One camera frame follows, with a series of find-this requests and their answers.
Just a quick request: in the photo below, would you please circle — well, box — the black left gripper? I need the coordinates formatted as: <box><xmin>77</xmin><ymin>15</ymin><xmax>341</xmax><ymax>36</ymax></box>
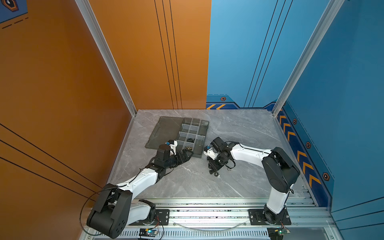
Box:
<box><xmin>163</xmin><ymin>149</ymin><xmax>193</xmax><ymax>171</ymax></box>

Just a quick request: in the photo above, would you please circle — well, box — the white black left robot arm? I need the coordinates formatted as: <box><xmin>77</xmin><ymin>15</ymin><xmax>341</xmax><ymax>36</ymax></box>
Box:
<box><xmin>86</xmin><ymin>141</ymin><xmax>194</xmax><ymax>239</ymax></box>

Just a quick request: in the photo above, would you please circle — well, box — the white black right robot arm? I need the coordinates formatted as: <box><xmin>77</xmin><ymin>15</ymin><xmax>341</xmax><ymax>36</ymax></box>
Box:
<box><xmin>204</xmin><ymin>138</ymin><xmax>300</xmax><ymax>226</ymax></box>

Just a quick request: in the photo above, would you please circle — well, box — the grey plastic organizer box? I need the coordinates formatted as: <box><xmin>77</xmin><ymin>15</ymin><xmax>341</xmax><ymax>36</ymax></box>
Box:
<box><xmin>145</xmin><ymin>117</ymin><xmax>209</xmax><ymax>158</ymax></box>

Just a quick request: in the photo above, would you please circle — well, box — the left green circuit board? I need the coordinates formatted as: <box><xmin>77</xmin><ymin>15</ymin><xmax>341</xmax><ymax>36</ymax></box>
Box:
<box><xmin>139</xmin><ymin>229</ymin><xmax>159</xmax><ymax>239</ymax></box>

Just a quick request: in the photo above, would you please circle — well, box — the right circuit board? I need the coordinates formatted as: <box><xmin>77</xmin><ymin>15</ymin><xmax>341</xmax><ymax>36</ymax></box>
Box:
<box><xmin>267</xmin><ymin>228</ymin><xmax>291</xmax><ymax>240</ymax></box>

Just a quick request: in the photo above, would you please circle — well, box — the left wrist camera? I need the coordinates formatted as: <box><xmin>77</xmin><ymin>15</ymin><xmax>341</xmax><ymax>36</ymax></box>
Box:
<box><xmin>166</xmin><ymin>140</ymin><xmax>178</xmax><ymax>155</ymax></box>

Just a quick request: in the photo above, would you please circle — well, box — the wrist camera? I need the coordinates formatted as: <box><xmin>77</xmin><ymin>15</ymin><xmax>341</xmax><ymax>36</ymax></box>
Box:
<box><xmin>203</xmin><ymin>137</ymin><xmax>228</xmax><ymax>160</ymax></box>
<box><xmin>166</xmin><ymin>140</ymin><xmax>178</xmax><ymax>155</ymax></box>

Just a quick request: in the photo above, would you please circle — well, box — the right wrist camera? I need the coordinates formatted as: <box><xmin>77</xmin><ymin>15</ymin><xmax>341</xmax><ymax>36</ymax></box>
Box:
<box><xmin>203</xmin><ymin>137</ymin><xmax>228</xmax><ymax>160</ymax></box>

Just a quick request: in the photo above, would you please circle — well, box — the aluminium front rail frame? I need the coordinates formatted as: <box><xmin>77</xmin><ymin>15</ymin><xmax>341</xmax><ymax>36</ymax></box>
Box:
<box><xmin>98</xmin><ymin>196</ymin><xmax>343</xmax><ymax>240</ymax></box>

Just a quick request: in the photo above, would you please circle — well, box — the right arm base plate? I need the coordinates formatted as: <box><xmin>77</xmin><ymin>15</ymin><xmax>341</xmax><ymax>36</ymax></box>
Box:
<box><xmin>248</xmin><ymin>208</ymin><xmax>292</xmax><ymax>226</ymax></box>

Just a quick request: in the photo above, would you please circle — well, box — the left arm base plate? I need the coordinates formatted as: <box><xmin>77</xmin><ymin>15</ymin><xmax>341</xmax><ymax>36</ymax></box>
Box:
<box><xmin>131</xmin><ymin>209</ymin><xmax>170</xmax><ymax>226</ymax></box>

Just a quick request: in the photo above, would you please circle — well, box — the left aluminium corner post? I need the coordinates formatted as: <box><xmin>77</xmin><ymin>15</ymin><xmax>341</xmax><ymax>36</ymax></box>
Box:
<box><xmin>74</xmin><ymin>0</ymin><xmax>138</xmax><ymax>117</ymax></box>

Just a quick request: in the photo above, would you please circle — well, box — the aluminium corner post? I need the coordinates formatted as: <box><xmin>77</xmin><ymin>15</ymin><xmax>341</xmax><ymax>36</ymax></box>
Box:
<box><xmin>74</xmin><ymin>0</ymin><xmax>138</xmax><ymax>117</ymax></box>
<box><xmin>272</xmin><ymin>0</ymin><xmax>345</xmax><ymax>117</ymax></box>

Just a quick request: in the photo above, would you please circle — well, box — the right aluminium corner post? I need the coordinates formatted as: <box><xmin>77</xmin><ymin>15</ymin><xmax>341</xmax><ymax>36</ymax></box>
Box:
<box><xmin>272</xmin><ymin>0</ymin><xmax>345</xmax><ymax>117</ymax></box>

